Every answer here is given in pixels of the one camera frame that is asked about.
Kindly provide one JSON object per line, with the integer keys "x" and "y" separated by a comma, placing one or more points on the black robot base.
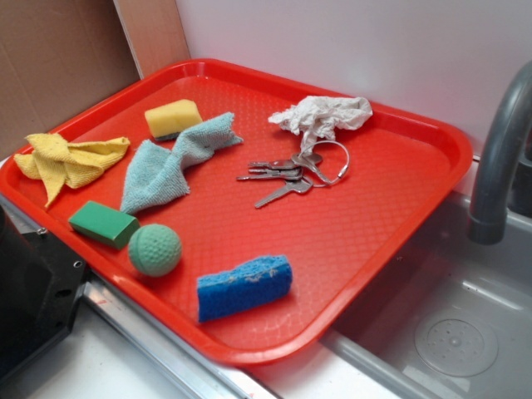
{"x": 42, "y": 281}

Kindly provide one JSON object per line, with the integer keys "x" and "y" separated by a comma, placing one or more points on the crumpled white paper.
{"x": 317, "y": 117}

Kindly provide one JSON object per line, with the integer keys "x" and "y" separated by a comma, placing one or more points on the red plastic tray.
{"x": 400, "y": 166}

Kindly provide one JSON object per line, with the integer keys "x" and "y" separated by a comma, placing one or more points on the silver key bunch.
{"x": 300, "y": 173}

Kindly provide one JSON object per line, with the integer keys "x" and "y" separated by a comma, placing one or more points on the blue sponge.
{"x": 252, "y": 284}

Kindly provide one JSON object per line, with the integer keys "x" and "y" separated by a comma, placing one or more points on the light blue cloth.
{"x": 156, "y": 175}

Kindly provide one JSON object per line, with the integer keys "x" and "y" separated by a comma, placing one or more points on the green dimpled ball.
{"x": 155, "y": 250}

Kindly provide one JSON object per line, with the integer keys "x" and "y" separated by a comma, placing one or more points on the yellow sponge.
{"x": 168, "y": 121}

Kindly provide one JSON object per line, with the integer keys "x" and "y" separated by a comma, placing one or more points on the green block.
{"x": 105, "y": 225}

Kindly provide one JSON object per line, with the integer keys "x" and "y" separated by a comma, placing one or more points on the yellow cloth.
{"x": 57, "y": 162}

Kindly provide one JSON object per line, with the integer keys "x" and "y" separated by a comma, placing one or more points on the grey faucet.
{"x": 503, "y": 178}

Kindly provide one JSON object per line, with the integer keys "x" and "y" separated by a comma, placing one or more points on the grey toy sink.
{"x": 446, "y": 318}

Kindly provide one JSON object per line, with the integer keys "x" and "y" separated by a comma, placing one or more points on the brown cardboard panel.
{"x": 58, "y": 58}

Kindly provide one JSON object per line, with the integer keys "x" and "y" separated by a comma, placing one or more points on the silver metal rail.
{"x": 116, "y": 350}

